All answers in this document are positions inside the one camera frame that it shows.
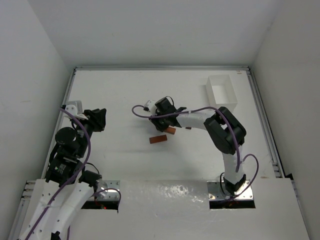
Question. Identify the red-brown rectangular block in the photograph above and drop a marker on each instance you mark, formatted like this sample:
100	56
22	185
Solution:
158	139
170	130

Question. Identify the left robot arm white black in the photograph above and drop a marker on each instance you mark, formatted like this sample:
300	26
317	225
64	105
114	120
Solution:
68	185

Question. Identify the metal base plate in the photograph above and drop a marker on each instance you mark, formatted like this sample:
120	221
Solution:
108	190
217	192

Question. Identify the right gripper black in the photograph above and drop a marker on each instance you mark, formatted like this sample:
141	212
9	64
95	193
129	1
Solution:
163	121

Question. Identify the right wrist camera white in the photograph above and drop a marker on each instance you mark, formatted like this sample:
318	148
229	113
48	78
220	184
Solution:
150	106

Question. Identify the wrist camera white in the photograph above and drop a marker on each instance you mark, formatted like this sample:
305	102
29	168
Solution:
74	107
150	106

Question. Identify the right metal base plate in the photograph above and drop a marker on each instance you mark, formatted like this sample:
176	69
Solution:
217	192

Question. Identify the white plastic box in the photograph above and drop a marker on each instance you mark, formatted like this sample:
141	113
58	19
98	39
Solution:
220	92

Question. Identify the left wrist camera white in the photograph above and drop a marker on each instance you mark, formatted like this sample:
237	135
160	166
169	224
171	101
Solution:
74	107

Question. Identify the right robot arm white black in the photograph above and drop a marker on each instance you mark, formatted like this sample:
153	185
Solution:
226	132

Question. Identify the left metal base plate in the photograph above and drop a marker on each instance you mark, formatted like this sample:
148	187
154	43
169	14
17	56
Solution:
108	190

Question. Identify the aluminium frame rail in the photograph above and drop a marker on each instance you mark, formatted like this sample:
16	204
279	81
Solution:
123	150

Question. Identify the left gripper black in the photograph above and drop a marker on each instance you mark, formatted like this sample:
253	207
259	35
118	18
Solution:
92	120

